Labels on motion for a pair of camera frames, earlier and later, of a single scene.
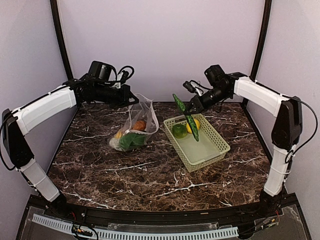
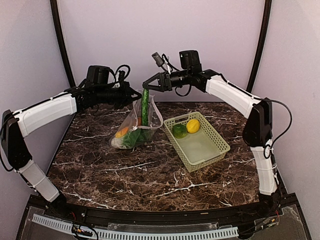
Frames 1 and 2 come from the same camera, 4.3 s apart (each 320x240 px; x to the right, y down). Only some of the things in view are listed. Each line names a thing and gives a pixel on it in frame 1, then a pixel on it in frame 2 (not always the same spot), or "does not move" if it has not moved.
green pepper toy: [180, 131] does not move
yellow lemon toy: [198, 125] does not move
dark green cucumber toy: [189, 119] → [145, 106]
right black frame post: [264, 39] does not move
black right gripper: [198, 104] → [166, 81]
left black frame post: [61, 40] does not move
